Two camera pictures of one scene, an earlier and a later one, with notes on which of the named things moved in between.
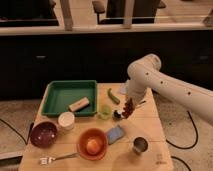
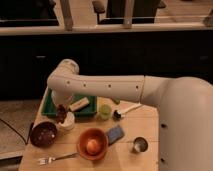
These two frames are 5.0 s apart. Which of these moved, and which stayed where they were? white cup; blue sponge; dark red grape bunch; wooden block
Moved: dark red grape bunch
Stayed: white cup; blue sponge; wooden block
